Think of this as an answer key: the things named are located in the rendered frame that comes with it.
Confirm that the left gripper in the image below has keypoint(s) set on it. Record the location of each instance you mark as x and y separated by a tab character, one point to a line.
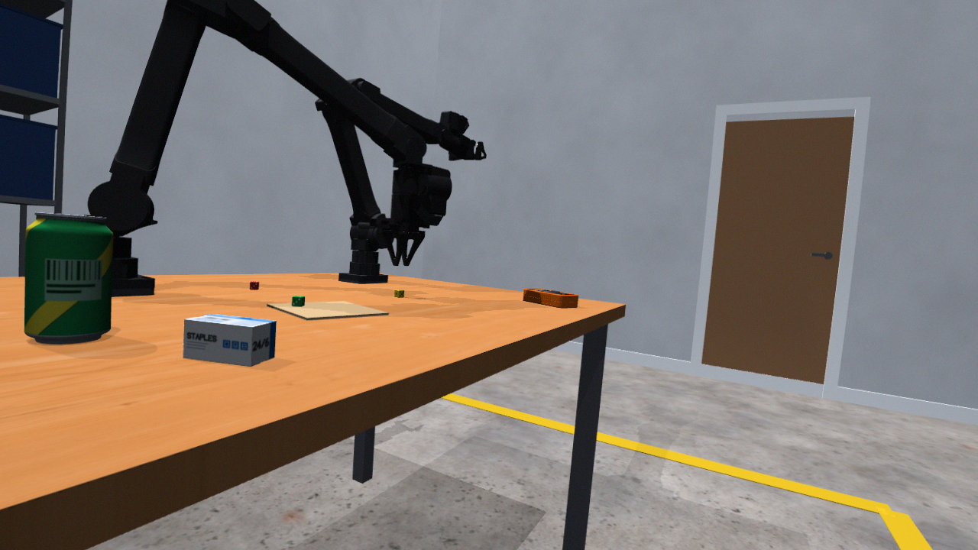
468	153

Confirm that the beige flat mat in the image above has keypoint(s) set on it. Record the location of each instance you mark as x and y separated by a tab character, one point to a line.
327	310

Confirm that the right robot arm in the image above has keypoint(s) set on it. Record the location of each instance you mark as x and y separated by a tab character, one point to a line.
122	200

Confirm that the green soda can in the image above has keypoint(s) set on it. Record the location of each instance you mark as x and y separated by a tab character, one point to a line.
68	279

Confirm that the orange digital multimeter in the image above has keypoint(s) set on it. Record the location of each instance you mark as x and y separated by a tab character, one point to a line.
547	298

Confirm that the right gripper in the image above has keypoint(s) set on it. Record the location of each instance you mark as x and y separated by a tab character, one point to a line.
402	226

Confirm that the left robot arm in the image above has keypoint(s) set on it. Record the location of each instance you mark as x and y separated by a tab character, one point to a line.
364	230

